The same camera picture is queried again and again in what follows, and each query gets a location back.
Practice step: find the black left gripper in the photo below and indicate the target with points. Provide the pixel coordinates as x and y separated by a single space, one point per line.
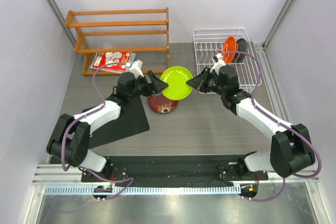
158 85

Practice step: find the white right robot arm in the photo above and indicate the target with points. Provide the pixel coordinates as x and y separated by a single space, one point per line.
290 148

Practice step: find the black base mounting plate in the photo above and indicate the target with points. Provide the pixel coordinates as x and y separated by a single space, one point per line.
181 171

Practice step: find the perforated aluminium front rail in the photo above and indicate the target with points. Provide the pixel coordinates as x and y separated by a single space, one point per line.
101 190

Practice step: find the orange wooden shelf rack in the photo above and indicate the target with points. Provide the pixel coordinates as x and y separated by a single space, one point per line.
145 32

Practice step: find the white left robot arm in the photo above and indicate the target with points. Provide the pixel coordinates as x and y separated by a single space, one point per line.
62 145

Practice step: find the black clipboard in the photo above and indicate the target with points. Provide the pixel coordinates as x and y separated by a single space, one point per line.
131 122

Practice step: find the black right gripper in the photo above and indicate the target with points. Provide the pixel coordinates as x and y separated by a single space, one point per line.
196 82

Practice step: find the red and white booklet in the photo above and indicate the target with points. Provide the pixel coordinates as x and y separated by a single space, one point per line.
118 62

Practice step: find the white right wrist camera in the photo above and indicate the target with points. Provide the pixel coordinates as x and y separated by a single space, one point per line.
218 63

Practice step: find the orange plate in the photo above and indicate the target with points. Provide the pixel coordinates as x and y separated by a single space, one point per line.
228 49

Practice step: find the white wire dish rack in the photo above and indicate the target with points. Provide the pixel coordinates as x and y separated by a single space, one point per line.
209 41

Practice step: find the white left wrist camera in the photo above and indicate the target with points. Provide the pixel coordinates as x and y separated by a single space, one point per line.
135 68

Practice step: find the lime green plate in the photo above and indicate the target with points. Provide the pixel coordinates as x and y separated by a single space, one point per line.
176 78

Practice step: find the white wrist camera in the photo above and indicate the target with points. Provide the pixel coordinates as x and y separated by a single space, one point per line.
218 63
135 68

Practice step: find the dark teal plate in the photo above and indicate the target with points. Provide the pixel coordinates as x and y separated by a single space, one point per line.
242 47

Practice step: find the red floral plate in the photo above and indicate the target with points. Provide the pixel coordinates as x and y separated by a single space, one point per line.
160 104

